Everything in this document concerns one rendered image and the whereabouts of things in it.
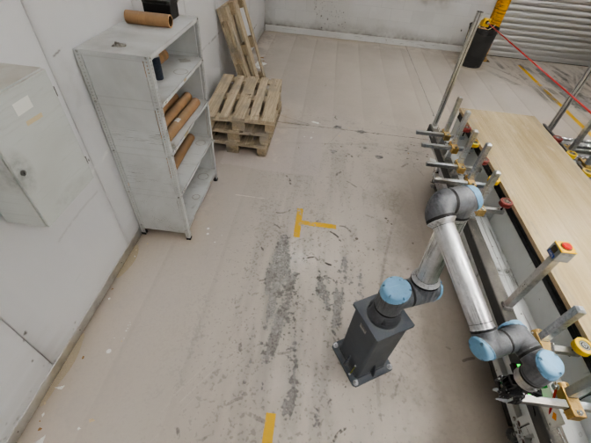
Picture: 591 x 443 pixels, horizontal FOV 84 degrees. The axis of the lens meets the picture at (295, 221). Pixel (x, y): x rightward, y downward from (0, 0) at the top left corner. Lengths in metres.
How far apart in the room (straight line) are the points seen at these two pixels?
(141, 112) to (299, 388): 2.05
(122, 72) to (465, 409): 2.97
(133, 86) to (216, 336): 1.72
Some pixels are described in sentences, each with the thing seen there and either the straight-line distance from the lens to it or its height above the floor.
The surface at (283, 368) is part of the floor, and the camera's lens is 2.43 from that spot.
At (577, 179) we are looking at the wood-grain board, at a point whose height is 0.90.
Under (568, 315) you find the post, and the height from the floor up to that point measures 1.07.
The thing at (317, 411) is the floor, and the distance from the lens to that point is 2.37.
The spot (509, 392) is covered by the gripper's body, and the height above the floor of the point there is 0.96.
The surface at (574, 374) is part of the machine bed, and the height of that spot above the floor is 0.71.
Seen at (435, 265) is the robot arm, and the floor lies 1.04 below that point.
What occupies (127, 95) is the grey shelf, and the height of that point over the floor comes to 1.31.
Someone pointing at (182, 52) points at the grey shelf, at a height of 1.28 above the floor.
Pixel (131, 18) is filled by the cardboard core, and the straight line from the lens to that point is 2.81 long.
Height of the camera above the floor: 2.27
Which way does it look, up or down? 45 degrees down
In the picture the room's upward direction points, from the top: 6 degrees clockwise
